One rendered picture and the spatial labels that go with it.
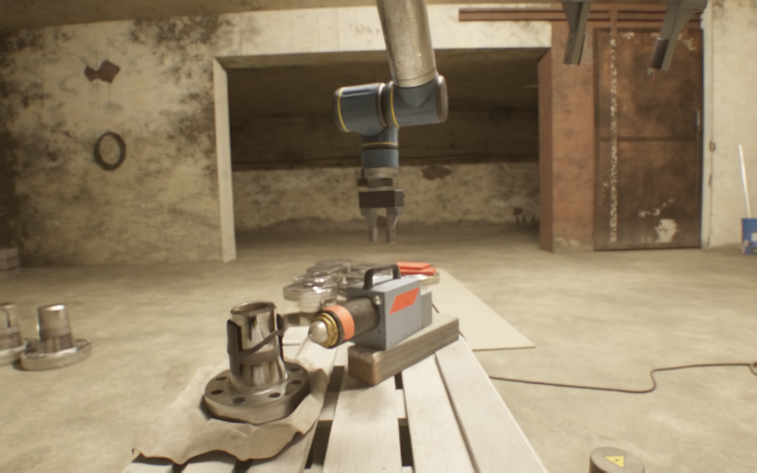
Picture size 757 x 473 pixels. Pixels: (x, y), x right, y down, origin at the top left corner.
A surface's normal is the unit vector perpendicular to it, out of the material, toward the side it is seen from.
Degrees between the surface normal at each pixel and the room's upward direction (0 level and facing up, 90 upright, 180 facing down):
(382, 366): 90
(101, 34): 90
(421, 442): 0
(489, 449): 0
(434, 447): 0
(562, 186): 91
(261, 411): 90
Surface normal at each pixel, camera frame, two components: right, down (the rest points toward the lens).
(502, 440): -0.03, -1.00
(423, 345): 0.74, 0.03
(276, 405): 0.58, 0.04
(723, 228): 0.00, 0.08
